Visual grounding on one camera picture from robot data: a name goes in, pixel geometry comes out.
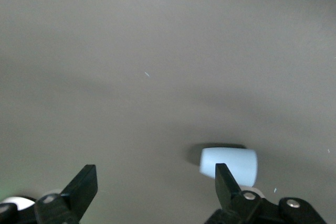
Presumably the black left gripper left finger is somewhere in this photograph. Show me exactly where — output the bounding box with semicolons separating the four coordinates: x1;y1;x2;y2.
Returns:
33;164;99;224

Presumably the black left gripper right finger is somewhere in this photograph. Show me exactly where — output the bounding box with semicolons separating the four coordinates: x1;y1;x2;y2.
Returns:
204;163;328;224

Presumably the light blue plastic cup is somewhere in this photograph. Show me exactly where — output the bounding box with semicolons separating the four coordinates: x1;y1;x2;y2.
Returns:
198;147;258;187

